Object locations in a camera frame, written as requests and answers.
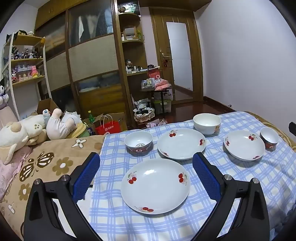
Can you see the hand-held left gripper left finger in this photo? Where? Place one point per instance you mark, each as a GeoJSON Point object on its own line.
{"type": "Point", "coordinates": [86, 176]}

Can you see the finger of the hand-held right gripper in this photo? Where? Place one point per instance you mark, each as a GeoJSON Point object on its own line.
{"type": "Point", "coordinates": [293, 129]}

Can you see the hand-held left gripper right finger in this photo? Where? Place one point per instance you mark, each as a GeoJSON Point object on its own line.
{"type": "Point", "coordinates": [205, 176]}

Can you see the small red patterned bowl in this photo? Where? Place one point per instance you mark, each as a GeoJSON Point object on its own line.
{"type": "Point", "coordinates": [269, 136]}

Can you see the white cherry print plate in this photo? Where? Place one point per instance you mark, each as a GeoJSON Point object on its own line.
{"type": "Point", "coordinates": [242, 146]}
{"type": "Point", "coordinates": [182, 143]}
{"type": "Point", "coordinates": [157, 185]}

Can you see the blue plaid cloth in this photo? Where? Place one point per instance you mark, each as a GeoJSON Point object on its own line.
{"type": "Point", "coordinates": [272, 166]}

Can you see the yellow green bag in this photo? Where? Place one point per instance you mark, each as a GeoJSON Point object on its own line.
{"type": "Point", "coordinates": [81, 132]}

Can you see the red paper bag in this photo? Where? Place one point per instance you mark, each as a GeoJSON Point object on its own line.
{"type": "Point", "coordinates": [107, 129]}

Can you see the white haired plush doll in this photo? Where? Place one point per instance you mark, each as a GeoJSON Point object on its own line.
{"type": "Point", "coordinates": [57, 127]}

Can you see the green glass bottle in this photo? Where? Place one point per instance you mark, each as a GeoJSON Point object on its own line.
{"type": "Point", "coordinates": [91, 118]}

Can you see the low box of pink packets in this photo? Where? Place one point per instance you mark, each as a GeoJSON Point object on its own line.
{"type": "Point", "coordinates": [156, 124]}

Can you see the pink fleece blanket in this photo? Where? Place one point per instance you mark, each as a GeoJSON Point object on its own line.
{"type": "Point", "coordinates": [9, 171]}

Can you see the clear plastic storage box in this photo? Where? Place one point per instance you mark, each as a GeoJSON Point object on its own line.
{"type": "Point", "coordinates": [168, 105]}

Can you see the open cardboard box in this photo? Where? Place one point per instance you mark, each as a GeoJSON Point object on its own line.
{"type": "Point", "coordinates": [48, 105]}

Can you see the lace trimmed basket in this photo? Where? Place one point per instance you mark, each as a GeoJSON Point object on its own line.
{"type": "Point", "coordinates": [143, 118]}

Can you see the cream plush dog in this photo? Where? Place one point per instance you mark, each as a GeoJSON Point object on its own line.
{"type": "Point", "coordinates": [18, 132]}

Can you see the small folding table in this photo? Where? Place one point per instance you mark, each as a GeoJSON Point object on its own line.
{"type": "Point", "coordinates": [163, 102]}

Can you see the stack of pink packets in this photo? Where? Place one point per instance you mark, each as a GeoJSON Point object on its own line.
{"type": "Point", "coordinates": [163, 84]}

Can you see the clear desk organiser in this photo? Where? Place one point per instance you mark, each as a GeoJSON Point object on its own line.
{"type": "Point", "coordinates": [148, 83]}

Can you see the white display shelf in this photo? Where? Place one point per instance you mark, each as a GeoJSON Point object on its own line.
{"type": "Point", "coordinates": [27, 80]}

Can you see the red box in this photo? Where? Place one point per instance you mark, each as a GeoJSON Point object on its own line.
{"type": "Point", "coordinates": [154, 74]}

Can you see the black white plush toy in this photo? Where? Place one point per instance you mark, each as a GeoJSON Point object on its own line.
{"type": "Point", "coordinates": [3, 97]}

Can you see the pink plush figure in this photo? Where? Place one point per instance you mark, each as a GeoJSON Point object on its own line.
{"type": "Point", "coordinates": [34, 71]}

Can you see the wooden wardrobe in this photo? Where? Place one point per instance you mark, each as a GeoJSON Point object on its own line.
{"type": "Point", "coordinates": [92, 58]}

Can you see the row of small figurines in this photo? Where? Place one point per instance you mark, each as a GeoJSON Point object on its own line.
{"type": "Point", "coordinates": [25, 54]}

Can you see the wooden door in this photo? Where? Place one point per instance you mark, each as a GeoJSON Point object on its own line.
{"type": "Point", "coordinates": [159, 34]}

